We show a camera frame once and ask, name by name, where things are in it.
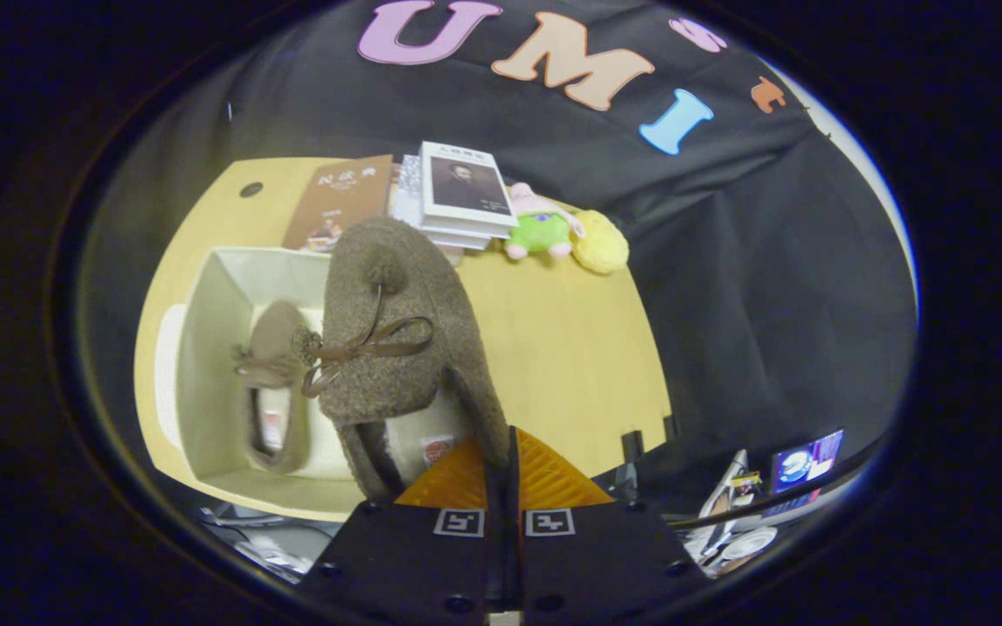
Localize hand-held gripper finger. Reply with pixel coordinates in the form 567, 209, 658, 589
294, 436, 507, 624
507, 424, 712, 624

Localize brown fuzzy shoe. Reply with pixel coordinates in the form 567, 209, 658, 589
231, 300, 315, 475
292, 216, 512, 503

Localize beige storage box grey lid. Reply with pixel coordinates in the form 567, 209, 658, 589
153, 246, 474, 523

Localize cluttered papers pile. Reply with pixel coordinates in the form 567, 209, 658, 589
684, 450, 819, 576

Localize white round plate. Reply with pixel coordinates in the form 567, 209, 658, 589
721, 526, 778, 562

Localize thick pale book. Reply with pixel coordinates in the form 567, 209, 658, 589
388, 161, 467, 266

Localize blue-lit screen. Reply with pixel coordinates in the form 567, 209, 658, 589
771, 429, 845, 496

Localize yellow plush toy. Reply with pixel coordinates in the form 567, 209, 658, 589
572, 209, 631, 276

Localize green and pink plush toy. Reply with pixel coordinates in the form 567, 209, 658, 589
504, 183, 586, 262

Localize white book patterned cover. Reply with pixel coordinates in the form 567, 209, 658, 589
390, 155, 502, 249

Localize brown cover book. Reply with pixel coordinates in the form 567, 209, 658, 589
282, 155, 394, 253

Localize tangled cables and papers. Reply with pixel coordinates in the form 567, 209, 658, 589
197, 500, 321, 582

